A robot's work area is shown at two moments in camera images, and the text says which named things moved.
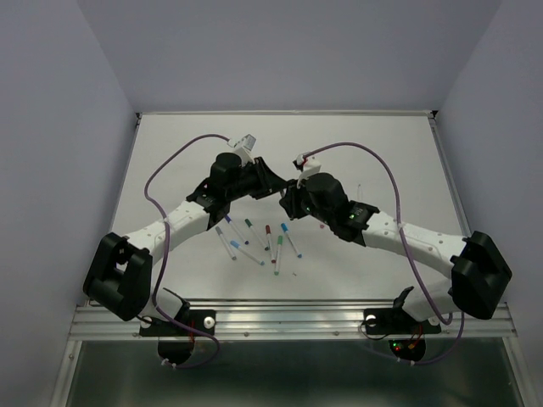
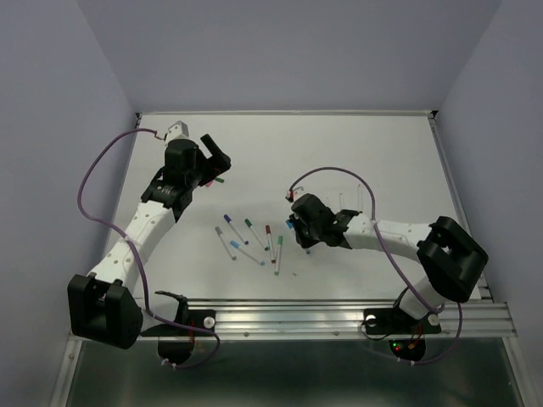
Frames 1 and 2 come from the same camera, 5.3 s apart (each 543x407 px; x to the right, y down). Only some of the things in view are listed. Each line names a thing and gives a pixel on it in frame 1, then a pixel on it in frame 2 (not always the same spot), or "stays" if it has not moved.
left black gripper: x=268 y=181 to x=221 y=162
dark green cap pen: x=250 y=226 stays
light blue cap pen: x=254 y=258 stays
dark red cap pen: x=271 y=249 stays
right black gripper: x=289 y=201 to x=305 y=242
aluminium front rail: x=279 y=320 stays
